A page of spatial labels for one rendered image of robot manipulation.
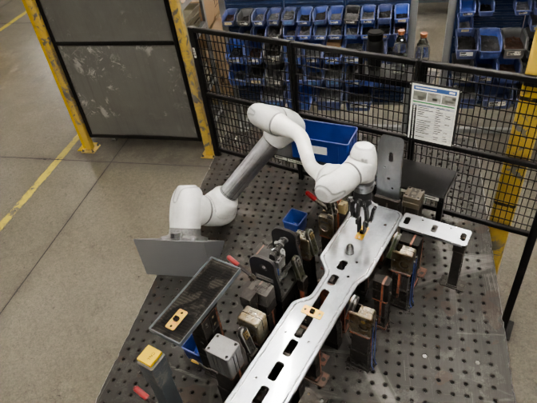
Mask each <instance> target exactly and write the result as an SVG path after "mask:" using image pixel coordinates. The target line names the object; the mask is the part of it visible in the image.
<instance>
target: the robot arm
mask: <svg viewBox="0 0 537 403"><path fill-rule="evenodd" d="M247 115H248V119H249V121H250V122H251V123H252V124H253V125H254V126H256V127H257V128H259V129H261V130H263V131H264V133H263V136H262V138H261V139H260V140H259V141H258V143H257V144H256V145H255V146H254V147H253V148H252V150H251V151H250V152H249V154H248V155H247V156H246V157H245V159H244V160H243V161H242V162H241V164H240V165H239V166H238V167H237V168H236V169H235V171H234V172H233V173H232V175H231V176H230V177H229V179H228V180H227V181H226V182H225V183H224V185H222V186H217V187H215V188H214V189H213V190H211V191H210V192H208V193H207V194H206V195H205V196H204V195H202V191H201V189H200V188H199V187H197V186H195V185H191V186H178V187H177V188H176V189H175V190H174V192H173V196H172V198H171V202H170V209H169V235H166V236H162V237H161V240H178V241H208V238H207V237H202V236H201V226H202V225H205V226H222V225H227V224H229V223H230V222H231V221H232V220H233V219H234V218H235V217H236V215H237V206H238V197H239V196H240V195H241V193H242V192H243V191H244V190H245V188H246V187H247V186H248V185H249V184H250V182H251V181H252V180H253V179H254V178H255V177H256V176H257V175H258V173H259V172H260V171H261V170H262V168H263V167H264V166H265V165H266V164H267V162H268V161H269V160H270V159H271V157H272V156H273V155H274V154H275V153H276V152H277V151H278V150H279V149H282V148H284V147H286V146H287V145H288V144H290V143H291V142H293V141H294V142H295V143H296V146H297V149H298V152H299V155H300V159H301V162H302V165H303V167H304V169H305V171H306V172H307V173H308V174H309V175H310V176H311V177H312V178H313V179H314V180H315V181H316V185H315V194H316V196H317V198H318V199H319V200H321V201H322V202H325V203H332V202H337V201H339V200H340V199H341V198H344V197H345V196H347V195H348V194H350V193H351V192H352V191H353V197H352V196H349V197H348V199H347V201H348V203H349V208H350V213H351V217H354V218H355V219H356V225H357V232H358V233H359V232H360V230H361V216H360V209H361V207H363V210H364V221H363V234H365V233H366V231H367V228H368V226H369V222H370V223H372V221H373V219H374V217H375V212H376V208H377V206H378V205H379V204H378V203H374V202H373V200H372V191H373V189H374V186H375V175H376V171H377V154H376V148H375V146H374V145H373V144H372V143H370V142H357V143H355V145H354V146H353V147H352V150H351V152H350V155H349V156H348V158H347V159H346V161H345V162H344V163H343V164H341V165H340V164H330V163H327V164H325V165H323V166H322V165H320V164H318V163H317V162H316V159H315V157H314V153H313V150H312V145H311V142H310V139H309V136H308V134H307V133H306V132H305V123H304V120H303V119H302V118H301V116H300V115H299V114H298V113H296V112H294V111H292V110H289V109H287V108H284V107H279V106H271V105H265V104H263V103H255V104H252V105H251V106H250V107H249V108H248V111H247ZM354 202H355V203H356V210H355V205H354ZM370 205H372V212H371V215H370V217H369V206H370ZM174 228H175V229H174Z"/></svg>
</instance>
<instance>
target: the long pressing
mask: <svg viewBox="0 0 537 403"><path fill-rule="evenodd" d="M402 217H403V215H402V213H401V212H399V211H397V210H394V209H389V208H386V207H383V206H380V205H378V206H377V208H376V212H375V217H374V219H373V221H372V223H370V222H369V226H368V227H369V231H368V232H367V234H366V235H365V237H364V239H363V240H362V241H361V240H358V239H355V238H354V237H355V236H356V233H357V225H356V219H355V218H354V217H351V213H350V212H349V213H348V215H347V217H346V218H345V219H344V221H343V222H342V224H341V225H340V227H339V229H338V230H337V231H336V232H335V234H334V235H333V237H332V239H331V240H330V242H329V243H328V244H327V246H326V247H325V249H324V251H323V252H322V254H321V255H320V263H321V265H322V267H323V269H324V276H323V277H322V278H321V279H320V281H319V283H318V285H317V286H316V288H315V289H314V290H313V292H312V294H311V295H309V296H308V297H303V298H300V299H297V300H295V301H293V302H292V303H291V304H290V305H289V307H288V308H287V309H286V311H285V312H284V314H283V316H282V317H281V319H280V320H279V321H278V323H277V324H276V326H275V328H274V329H273V331H272V332H271V333H270V335H269V336H268V338H267V340H266V341H265V343H264V344H263V345H262V346H261V348H260V350H259V351H258V353H257V355H256V356H255V357H254V358H253V360H252V362H251V363H250V365H249V367H248V368H247V369H246V370H245V372H244V374H243V375H242V377H241V379H240V380H239V381H238V382H237V384H236V386H235V387H234V388H233V390H232V392H231V393H230V394H229V396H228V397H227V399H226V400H225V402H224V403H252V401H253V399H254V397H255V396H256V395H257V393H258V391H259V390H260V388H261V387H262V386H264V387H266V388H268V393H267V394H266V396H265V398H264V400H263V401H262V402H261V403H290V401H291V400H292V398H293V396H294V394H295V393H296V391H297V389H298V388H299V386H300V383H301V382H302V381H303V379H304V377H305V375H306V373H307V372H308V370H309V368H310V367H311V365H312V363H313V362H314V360H315V358H316V356H317V354H318V353H319V352H320V349H321V347H322V346H323V344H324V343H325V341H326V339H327V337H328V335H329V334H330V332H331V331H332V328H333V326H334V325H335V324H336V322H337V320H338V318H339V316H340V315H341V313H342V311H343V310H344V307H345V306H346V305H347V303H348V301H349V299H350V297H351V296H352V294H353V292H354V291H355V289H356V287H357V286H358V285H359V284H360V283H362V282H363V281H365V280H366V279H368V278H369V277H370V276H371V274H372V272H373V270H374V269H375V267H376V265H377V263H378V261H379V260H380V258H381V256H382V254H383V253H384V251H385V249H386V247H387V246H388V243H389V242H390V241H391V239H392V236H393V235H394V233H395V231H396V229H397V228H398V225H399V223H400V221H401V219H402ZM349 243H351V244H353V246H354V254H353V255H347V254H346V246H347V244H349ZM341 261H346V262H347V265H346V266H345V268H344V269H343V270H340V269H337V266H338V265H339V264H340V262H341ZM356 261H358V263H356ZM332 275H336V276H337V277H338V279H337V281H336V283H335V285H329V284H328V280H329V279H330V277H331V276H332ZM347 276H349V277H347ZM322 290H327V291H328V292H329V294H328V296H327V297H326V299H325V300H324V302H323V304H322V306H321V307H320V309H319V310H320V311H322V312H324V315H323V317H322V318H321V319H320V320H318V319H316V318H313V319H312V322H311V323H310V325H309V327H308V328H307V329H306V331H305V333H304V335H303V336H302V338H298V337H295V336H294V335H295V333H296V331H297V330H298V328H299V327H300V325H301V323H302V321H303V320H304V319H305V317H306V316H308V315H307V314H305V313H302V312H301V310H302V308H303V307H304V305H309V306H311V307H312V306H313V304H314V303H315V301H316V299H317V298H318V297H319V295H320V293H321V292H322ZM285 331H286V332H287V333H285ZM291 340H294V341H297V342H298V344H297V346H296V348H295V349H294V350H293V352H292V354H291V356H290V357H286V356H284V355H283V352H284V350H285V349H286V347H287V345H288V343H289V342H290V341H291ZM308 341H309V343H308ZM277 362H280V363H281V364H283V365H284V367H283V369H282V370H281V371H280V373H279V375H278V377H277V378H276V380H275V381H271V380H269V379H268V375H269V374H270V373H271V371H272V369H273V367H274V366H275V364H276V363H277ZM255 377H257V378H255Z"/></svg>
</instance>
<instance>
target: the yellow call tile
mask: <svg viewBox="0 0 537 403"><path fill-rule="evenodd" d="M161 355H162V351H160V350H158V349H155V348H154V347H152V346H151V345H148V346H147V347H146V348H145V349H144V350H143V352H142V353H141V354H140V355H139V356H138V358H137V360H138V361H139V362H141V363H143V364H144V365H147V366H148V367H150V368H151V367H152V366H153V365H154V363H155V362H156V361H157V359H158V358H159V357H160V356H161Z"/></svg>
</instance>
